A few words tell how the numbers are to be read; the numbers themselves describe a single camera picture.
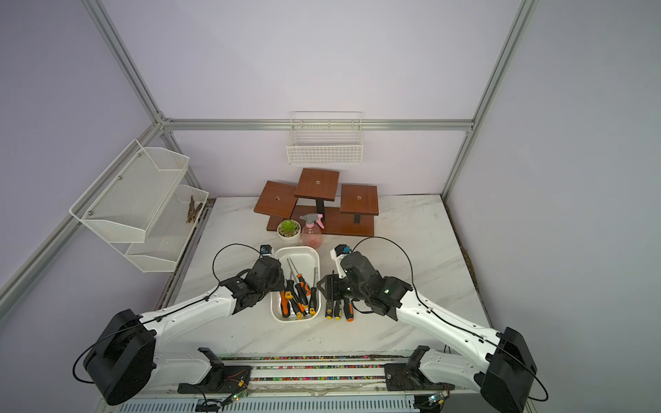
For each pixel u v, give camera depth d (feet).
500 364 1.27
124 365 1.34
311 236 3.22
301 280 2.89
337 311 2.77
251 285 2.12
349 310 2.80
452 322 1.49
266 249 2.55
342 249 2.26
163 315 1.54
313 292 2.82
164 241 2.97
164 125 3.02
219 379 2.25
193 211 3.21
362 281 1.84
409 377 2.13
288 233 3.22
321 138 3.14
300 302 2.82
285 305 2.80
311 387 2.40
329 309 2.82
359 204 3.24
